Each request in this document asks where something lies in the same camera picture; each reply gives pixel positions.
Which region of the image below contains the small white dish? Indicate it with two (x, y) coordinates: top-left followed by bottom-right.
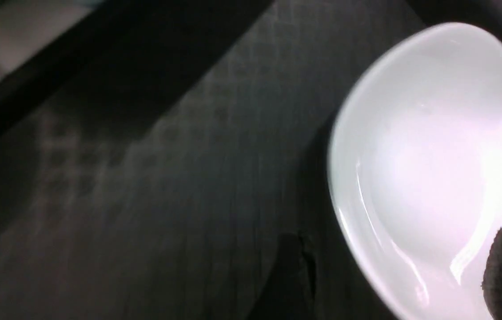
(327, 22), (502, 320)

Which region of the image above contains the black serving tray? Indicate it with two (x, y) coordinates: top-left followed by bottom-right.
(0, 0), (502, 320)

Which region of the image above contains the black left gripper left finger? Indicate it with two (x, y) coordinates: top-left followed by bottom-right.
(251, 233), (316, 320)

